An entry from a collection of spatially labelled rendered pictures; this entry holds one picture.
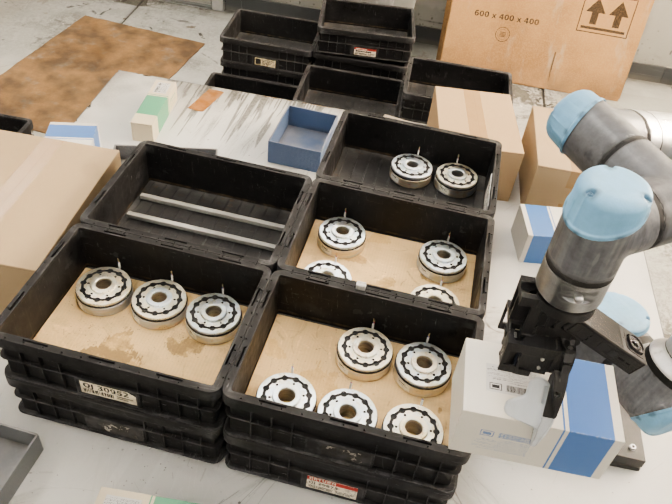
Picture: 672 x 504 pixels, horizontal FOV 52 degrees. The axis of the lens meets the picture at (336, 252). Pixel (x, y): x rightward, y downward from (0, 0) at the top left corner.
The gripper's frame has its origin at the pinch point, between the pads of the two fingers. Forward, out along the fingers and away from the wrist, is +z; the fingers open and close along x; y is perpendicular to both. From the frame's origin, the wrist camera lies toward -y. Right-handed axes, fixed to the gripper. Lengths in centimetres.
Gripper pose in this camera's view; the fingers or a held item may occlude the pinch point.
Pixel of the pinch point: (535, 399)
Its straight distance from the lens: 97.0
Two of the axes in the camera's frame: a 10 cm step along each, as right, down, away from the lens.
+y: -9.8, -1.8, 0.6
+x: -1.7, 6.6, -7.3
